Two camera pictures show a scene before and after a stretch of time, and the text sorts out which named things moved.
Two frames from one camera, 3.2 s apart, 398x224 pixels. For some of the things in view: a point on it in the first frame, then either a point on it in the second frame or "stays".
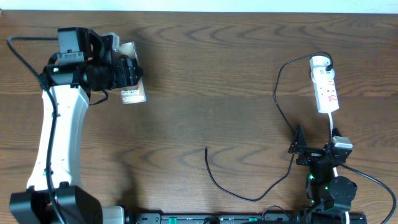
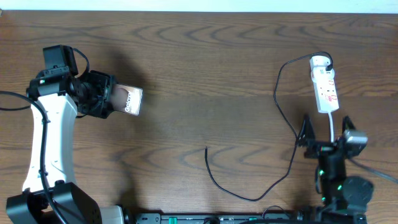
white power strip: (325, 89) stays
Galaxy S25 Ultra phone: (137, 93) → (126, 99)
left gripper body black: (122, 75) → (94, 90)
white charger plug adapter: (319, 61) stays
